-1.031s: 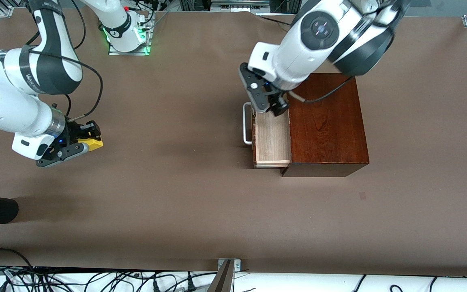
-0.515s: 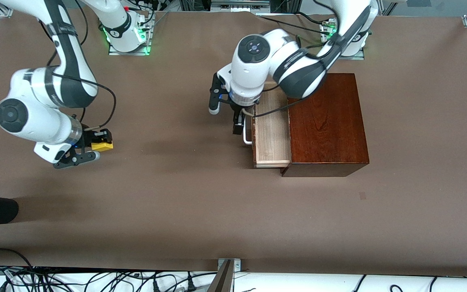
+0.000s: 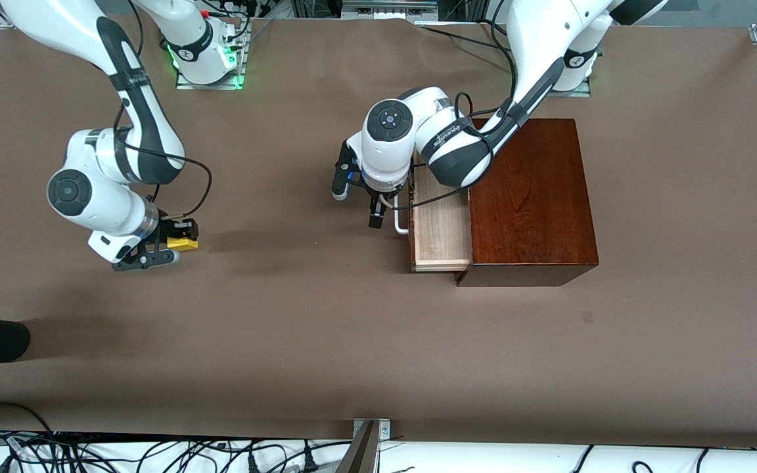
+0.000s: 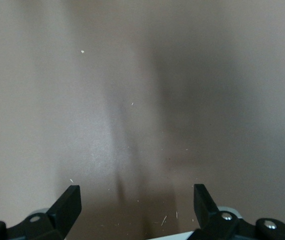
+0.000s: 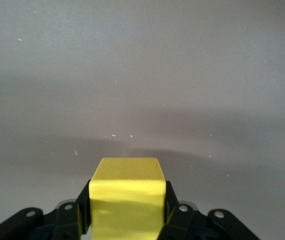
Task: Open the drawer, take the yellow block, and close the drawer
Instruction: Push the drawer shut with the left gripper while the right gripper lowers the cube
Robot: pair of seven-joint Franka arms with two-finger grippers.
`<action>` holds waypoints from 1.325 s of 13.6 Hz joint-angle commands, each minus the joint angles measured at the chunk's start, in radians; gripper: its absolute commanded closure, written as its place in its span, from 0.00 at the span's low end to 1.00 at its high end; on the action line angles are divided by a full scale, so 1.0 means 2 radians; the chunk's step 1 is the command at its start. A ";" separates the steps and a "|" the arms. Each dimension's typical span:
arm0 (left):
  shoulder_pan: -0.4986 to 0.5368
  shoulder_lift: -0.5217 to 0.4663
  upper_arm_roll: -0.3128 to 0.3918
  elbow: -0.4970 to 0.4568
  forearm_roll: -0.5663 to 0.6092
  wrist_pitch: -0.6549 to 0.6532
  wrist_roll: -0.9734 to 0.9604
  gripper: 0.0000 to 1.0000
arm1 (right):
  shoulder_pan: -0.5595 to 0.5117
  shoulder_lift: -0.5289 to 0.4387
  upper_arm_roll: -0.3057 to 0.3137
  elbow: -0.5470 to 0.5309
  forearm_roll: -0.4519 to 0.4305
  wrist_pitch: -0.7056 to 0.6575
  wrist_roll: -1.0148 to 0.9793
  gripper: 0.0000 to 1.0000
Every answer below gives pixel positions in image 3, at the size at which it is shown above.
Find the wooden drawer with white handle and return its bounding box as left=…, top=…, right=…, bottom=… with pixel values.
left=393, top=164, right=473, bottom=272

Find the dark wooden drawer cabinet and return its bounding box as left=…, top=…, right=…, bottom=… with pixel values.
left=455, top=118, right=600, bottom=288

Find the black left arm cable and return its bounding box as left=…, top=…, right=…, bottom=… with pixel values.
left=378, top=0, right=518, bottom=215

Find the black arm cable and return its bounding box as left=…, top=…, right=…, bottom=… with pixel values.
left=378, top=0, right=518, bottom=215
left=112, top=0, right=214, bottom=221

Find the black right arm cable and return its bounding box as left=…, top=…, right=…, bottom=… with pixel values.
left=112, top=0, right=214, bottom=221

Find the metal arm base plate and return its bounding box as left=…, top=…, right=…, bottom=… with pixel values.
left=175, top=25, right=251, bottom=91
left=546, top=78, right=593, bottom=99

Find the grey metal rail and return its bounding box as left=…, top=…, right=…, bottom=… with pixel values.
left=341, top=0, right=440, bottom=22

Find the small metal bracket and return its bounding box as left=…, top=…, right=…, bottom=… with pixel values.
left=352, top=418, right=392, bottom=442

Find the dark camera post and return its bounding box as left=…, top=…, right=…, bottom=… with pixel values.
left=334, top=420, right=380, bottom=473

